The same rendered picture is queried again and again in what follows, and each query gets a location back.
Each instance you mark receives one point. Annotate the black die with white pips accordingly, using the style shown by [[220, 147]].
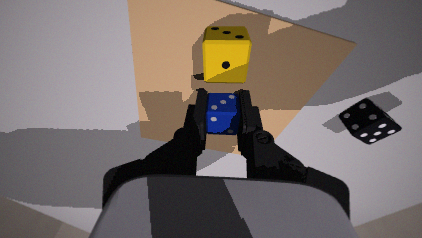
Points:
[[368, 122]]

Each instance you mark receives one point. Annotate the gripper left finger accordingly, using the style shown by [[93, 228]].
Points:
[[176, 157]]

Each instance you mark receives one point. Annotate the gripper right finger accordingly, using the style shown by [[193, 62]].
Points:
[[266, 160]]

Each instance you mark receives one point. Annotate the yellow die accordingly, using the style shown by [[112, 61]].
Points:
[[226, 53]]

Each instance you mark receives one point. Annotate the tan flat square mat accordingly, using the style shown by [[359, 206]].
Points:
[[288, 62]]

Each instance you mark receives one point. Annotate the blue die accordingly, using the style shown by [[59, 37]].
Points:
[[222, 113]]

